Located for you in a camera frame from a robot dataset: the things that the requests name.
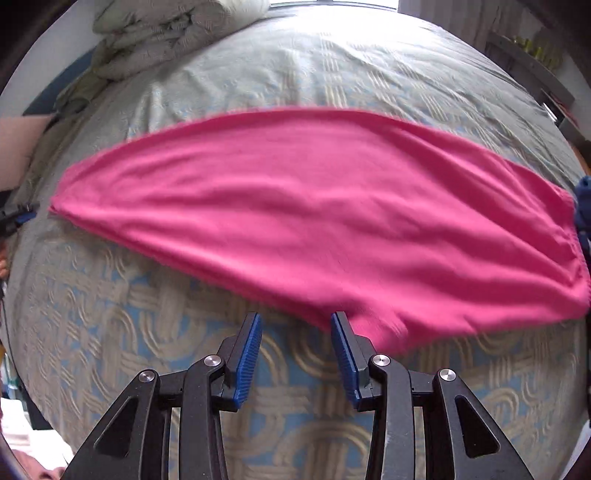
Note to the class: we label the folded grey duvet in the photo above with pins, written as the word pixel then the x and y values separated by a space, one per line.
pixel 161 37

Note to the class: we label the grey console table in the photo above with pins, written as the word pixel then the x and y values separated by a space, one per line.
pixel 531 78

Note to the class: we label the bed with patterned grey sheet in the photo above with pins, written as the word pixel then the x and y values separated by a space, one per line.
pixel 138 323

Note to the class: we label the blue headboard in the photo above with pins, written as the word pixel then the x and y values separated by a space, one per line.
pixel 64 78

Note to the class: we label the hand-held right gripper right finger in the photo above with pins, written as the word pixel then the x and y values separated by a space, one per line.
pixel 346 364

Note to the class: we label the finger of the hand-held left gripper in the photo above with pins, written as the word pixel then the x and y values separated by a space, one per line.
pixel 21 216

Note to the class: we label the pink pants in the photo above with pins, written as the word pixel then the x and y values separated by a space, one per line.
pixel 323 221

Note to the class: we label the person's left hand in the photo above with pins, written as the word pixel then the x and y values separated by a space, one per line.
pixel 2 266

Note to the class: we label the beige curtain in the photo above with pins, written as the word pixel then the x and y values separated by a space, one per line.
pixel 443 18

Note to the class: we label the navy printed cloth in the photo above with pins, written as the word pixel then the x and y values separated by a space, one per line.
pixel 584 203

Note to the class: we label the pink pillow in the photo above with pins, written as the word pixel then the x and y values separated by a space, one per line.
pixel 21 147

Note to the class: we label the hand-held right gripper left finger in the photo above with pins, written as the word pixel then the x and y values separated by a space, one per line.
pixel 247 360

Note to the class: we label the pink cloth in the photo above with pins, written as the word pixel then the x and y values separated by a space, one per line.
pixel 37 468

